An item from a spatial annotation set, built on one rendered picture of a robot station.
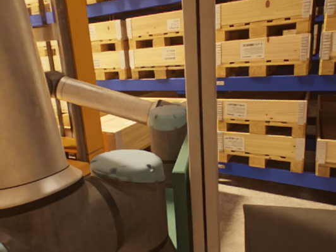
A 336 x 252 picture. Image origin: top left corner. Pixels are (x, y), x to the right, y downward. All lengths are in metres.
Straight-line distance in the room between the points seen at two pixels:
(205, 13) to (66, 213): 0.43
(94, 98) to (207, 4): 0.77
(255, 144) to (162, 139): 1.95
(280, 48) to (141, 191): 2.27
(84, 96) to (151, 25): 1.97
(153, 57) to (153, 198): 2.61
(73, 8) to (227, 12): 1.61
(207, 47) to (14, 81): 0.35
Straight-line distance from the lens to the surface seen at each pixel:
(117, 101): 1.18
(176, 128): 0.94
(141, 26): 3.15
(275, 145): 2.80
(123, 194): 0.51
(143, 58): 3.13
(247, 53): 2.69
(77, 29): 1.55
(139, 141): 1.91
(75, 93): 1.25
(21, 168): 0.44
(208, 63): 0.56
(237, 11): 2.74
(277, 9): 2.68
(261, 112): 2.73
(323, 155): 2.79
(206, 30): 0.56
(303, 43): 2.63
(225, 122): 2.84
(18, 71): 0.44
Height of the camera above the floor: 1.44
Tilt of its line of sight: 13 degrees down
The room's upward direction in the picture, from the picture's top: 4 degrees counter-clockwise
